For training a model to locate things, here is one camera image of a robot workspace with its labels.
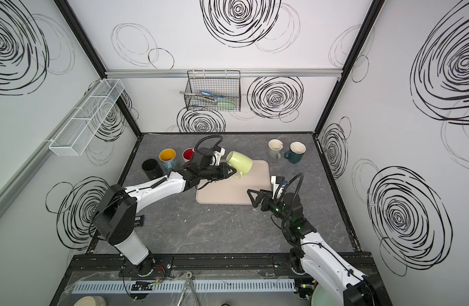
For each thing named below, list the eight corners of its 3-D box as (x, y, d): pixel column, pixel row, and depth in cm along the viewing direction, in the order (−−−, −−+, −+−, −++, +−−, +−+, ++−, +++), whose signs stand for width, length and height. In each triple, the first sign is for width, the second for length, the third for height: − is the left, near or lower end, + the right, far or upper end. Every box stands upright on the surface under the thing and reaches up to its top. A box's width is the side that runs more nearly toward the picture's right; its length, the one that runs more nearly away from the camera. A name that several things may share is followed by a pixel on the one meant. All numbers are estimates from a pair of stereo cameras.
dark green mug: (284, 164, 107) (288, 152, 99) (282, 153, 112) (285, 141, 104) (302, 164, 107) (307, 152, 99) (299, 153, 112) (303, 141, 104)
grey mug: (262, 159, 109) (264, 149, 102) (269, 147, 116) (271, 136, 108) (277, 165, 107) (279, 154, 100) (282, 152, 113) (285, 141, 106)
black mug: (145, 177, 102) (138, 167, 94) (153, 167, 106) (147, 156, 99) (158, 182, 100) (152, 172, 93) (166, 171, 104) (160, 161, 97)
